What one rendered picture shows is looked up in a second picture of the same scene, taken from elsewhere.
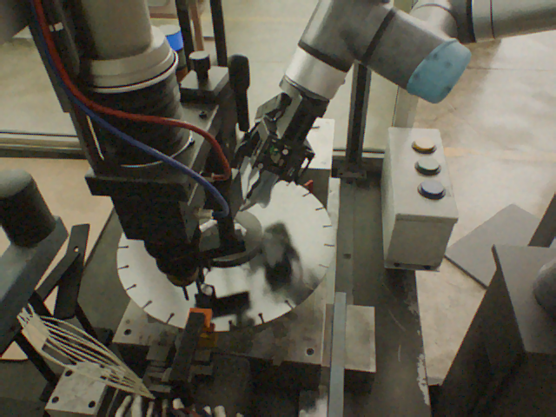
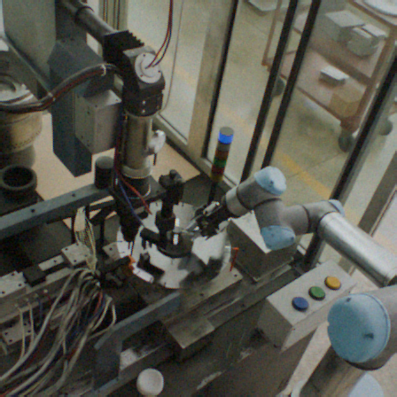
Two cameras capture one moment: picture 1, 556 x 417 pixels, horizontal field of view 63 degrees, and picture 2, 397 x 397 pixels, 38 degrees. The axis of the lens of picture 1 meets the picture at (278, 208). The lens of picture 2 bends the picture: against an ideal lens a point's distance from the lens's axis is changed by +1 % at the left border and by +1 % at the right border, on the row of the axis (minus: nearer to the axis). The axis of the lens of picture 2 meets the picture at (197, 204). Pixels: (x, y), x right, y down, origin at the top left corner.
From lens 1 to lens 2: 1.00 m
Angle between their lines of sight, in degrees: 25
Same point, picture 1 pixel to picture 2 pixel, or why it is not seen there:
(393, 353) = (209, 360)
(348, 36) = (250, 197)
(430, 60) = (268, 229)
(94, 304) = (114, 229)
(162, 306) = (123, 246)
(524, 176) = not seen: outside the picture
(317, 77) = (232, 203)
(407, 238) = (268, 317)
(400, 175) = (295, 284)
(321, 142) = not seen: hidden behind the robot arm
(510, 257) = not seen: hidden behind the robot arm
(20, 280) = (85, 198)
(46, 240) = (105, 190)
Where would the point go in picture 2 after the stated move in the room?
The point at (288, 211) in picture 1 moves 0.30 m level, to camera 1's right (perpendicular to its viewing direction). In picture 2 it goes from (210, 252) to (294, 320)
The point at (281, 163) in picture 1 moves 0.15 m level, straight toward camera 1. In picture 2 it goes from (205, 227) to (164, 254)
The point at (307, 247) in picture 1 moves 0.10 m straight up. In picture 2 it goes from (198, 272) to (204, 248)
